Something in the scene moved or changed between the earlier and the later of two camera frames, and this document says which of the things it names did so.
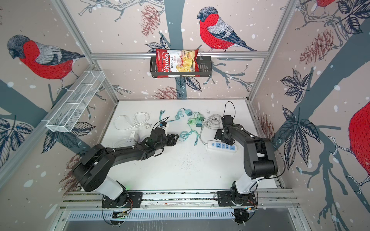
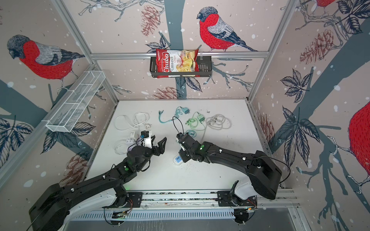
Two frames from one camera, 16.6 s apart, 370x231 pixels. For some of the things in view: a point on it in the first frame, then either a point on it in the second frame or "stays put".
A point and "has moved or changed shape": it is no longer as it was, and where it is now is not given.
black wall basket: x=205 y=66 stays put
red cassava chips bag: x=177 y=60 stays put
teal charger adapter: x=188 y=112 has moved or changed shape
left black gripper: x=172 y=140 -> x=161 y=148
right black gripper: x=218 y=135 -> x=181 y=153
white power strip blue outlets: x=221 y=145 -> x=178 y=160
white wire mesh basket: x=68 y=112 stays put
